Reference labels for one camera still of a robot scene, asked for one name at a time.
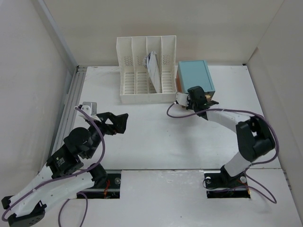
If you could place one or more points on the white spiral notebook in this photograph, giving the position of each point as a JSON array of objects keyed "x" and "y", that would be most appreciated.
[{"x": 151, "y": 64}]

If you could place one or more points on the orange drawer box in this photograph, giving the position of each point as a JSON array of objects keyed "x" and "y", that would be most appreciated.
[{"x": 178, "y": 83}]

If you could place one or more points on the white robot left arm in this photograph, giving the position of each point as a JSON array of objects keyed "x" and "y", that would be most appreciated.
[{"x": 63, "y": 175}]

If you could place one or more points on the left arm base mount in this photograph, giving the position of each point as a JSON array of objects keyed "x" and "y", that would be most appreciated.
[{"x": 109, "y": 189}]

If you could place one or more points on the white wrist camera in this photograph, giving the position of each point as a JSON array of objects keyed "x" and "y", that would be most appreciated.
[
  {"x": 182, "y": 99},
  {"x": 90, "y": 108}
]

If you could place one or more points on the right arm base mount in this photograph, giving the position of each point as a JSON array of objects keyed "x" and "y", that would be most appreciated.
[{"x": 218, "y": 188}]

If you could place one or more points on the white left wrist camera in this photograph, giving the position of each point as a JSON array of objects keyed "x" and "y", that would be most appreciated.
[{"x": 90, "y": 108}]

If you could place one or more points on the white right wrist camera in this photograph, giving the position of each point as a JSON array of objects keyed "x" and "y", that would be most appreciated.
[{"x": 182, "y": 99}]

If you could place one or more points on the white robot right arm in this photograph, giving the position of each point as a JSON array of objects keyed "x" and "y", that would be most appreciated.
[{"x": 254, "y": 136}]

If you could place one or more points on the blue drawer box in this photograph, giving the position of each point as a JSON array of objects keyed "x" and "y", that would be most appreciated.
[{"x": 195, "y": 73}]

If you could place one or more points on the aluminium rail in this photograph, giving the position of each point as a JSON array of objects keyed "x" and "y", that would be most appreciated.
[{"x": 68, "y": 115}]

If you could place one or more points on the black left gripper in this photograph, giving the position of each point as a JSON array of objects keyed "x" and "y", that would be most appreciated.
[{"x": 119, "y": 122}]

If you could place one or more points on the white plastic file organizer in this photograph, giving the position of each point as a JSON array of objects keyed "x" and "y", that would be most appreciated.
[{"x": 135, "y": 84}]

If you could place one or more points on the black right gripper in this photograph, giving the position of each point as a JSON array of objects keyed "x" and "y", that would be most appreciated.
[{"x": 189, "y": 106}]

